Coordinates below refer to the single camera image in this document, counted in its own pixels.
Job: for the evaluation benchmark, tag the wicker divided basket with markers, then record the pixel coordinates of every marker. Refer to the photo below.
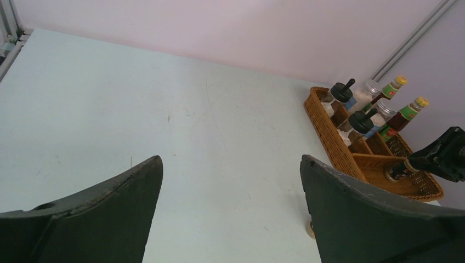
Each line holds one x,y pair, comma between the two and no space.
368,160

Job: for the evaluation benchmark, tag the aluminium corner frame left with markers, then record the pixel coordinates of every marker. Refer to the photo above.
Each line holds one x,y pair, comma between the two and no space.
13,35

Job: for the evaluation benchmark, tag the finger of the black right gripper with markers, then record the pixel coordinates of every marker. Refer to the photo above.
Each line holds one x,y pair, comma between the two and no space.
444,157

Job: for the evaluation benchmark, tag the aluminium corner frame right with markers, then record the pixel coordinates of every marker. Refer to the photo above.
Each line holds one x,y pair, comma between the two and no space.
413,38

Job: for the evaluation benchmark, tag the large black-lid jar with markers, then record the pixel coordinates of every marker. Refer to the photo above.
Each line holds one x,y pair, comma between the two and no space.
337,96

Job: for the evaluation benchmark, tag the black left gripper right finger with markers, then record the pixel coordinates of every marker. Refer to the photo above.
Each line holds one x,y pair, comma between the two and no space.
357,222

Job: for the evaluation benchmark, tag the yellow-cap sauce bottle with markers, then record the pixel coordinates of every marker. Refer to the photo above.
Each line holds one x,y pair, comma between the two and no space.
402,118
388,91

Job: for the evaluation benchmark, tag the aluminium corner frame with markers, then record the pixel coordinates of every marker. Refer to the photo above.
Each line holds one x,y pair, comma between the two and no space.
13,35
413,38

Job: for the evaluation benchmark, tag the blue-label silver-lid jar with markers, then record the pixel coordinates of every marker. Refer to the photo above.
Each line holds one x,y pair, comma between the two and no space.
362,96
386,109

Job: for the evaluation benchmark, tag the black-spout-lid jar white beads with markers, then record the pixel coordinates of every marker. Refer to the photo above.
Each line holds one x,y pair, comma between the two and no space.
356,126

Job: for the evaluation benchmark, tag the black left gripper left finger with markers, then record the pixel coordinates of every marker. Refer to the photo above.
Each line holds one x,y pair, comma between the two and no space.
107,222

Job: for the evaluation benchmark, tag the small black-lid spice jar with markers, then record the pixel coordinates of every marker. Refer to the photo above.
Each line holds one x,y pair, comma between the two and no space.
399,171

